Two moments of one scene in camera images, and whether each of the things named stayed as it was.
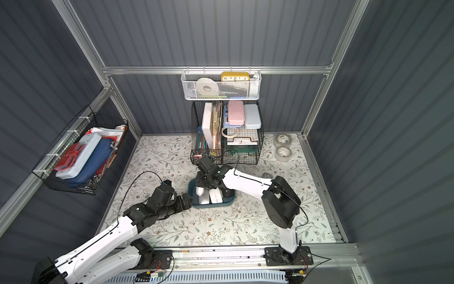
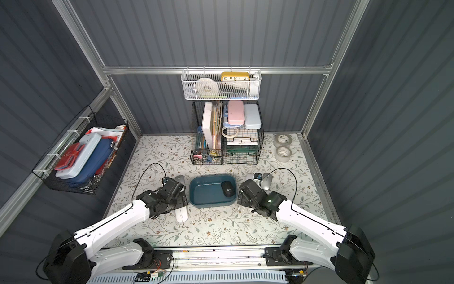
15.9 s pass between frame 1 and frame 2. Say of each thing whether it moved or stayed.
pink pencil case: stayed
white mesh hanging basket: stayed
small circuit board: stayed
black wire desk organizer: stayed
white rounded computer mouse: moved
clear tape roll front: stayed
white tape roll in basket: stayed
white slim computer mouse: moved
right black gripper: moved
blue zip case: stayed
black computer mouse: stayed
